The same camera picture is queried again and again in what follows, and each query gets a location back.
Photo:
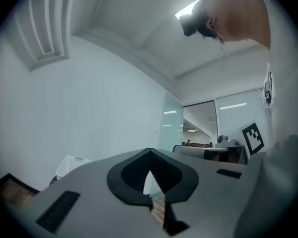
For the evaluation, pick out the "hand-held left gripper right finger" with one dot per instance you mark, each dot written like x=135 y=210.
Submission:
x=208 y=195

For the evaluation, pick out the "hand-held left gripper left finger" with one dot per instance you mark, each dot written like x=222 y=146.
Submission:
x=72 y=182

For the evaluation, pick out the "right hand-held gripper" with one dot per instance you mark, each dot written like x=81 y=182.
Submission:
x=253 y=137

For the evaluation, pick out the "white perforated plastic basket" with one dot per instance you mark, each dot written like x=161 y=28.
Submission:
x=72 y=163

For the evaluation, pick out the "frosted glass partition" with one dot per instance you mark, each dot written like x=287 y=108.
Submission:
x=172 y=123

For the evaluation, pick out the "person's white shirt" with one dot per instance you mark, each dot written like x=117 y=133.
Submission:
x=288 y=95

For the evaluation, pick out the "person's head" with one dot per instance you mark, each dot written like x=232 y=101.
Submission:
x=238 y=21

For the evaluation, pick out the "black head-worn camera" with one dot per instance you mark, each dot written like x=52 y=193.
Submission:
x=188 y=25

